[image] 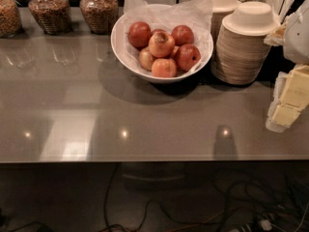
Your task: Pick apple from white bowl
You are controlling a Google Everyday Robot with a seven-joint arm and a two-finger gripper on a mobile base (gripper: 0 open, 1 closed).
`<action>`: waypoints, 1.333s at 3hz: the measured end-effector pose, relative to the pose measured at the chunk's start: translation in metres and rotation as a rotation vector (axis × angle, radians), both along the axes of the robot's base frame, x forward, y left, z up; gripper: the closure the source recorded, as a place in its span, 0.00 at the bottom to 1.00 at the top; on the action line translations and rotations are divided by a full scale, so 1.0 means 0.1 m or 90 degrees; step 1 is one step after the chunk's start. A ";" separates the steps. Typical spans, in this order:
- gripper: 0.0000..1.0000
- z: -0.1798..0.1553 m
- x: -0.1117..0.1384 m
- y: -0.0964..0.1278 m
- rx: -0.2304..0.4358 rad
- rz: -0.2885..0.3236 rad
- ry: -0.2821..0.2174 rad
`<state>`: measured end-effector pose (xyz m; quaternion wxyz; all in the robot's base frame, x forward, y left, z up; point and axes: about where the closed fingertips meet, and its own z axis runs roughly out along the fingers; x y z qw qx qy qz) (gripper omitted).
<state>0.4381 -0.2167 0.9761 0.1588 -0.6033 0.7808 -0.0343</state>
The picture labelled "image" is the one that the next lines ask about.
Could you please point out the left glass cereal jar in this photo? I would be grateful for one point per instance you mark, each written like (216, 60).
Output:
(10, 20)

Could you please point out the red apple back left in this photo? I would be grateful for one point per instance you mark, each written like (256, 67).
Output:
(139, 34)

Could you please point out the glass cereal jar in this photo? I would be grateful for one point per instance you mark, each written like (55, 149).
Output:
(10, 20)
(53, 16)
(100, 15)

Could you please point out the orange apple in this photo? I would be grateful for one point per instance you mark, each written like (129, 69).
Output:
(164, 68)
(161, 44)

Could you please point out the orange apple front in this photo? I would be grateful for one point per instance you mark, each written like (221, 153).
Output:
(164, 68)

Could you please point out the pale apple left front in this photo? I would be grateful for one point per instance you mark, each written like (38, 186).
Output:
(146, 59)

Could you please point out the white power plug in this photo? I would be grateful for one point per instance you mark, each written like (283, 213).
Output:
(265, 225)

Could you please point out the middle glass cereal jar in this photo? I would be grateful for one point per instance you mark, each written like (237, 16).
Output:
(53, 16)

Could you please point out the right glass cereal jar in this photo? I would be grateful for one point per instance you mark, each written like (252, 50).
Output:
(100, 15)

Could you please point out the red apple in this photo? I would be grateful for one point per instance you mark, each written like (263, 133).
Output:
(182, 34)
(187, 56)
(139, 34)

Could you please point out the white ceramic bowl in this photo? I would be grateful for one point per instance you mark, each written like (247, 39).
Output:
(119, 50)

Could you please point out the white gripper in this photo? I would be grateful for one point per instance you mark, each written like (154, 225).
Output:
(297, 39)

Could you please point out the front stack of paper bowls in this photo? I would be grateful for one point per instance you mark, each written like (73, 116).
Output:
(240, 50)

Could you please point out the red apple back right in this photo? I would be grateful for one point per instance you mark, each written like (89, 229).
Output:
(182, 34)

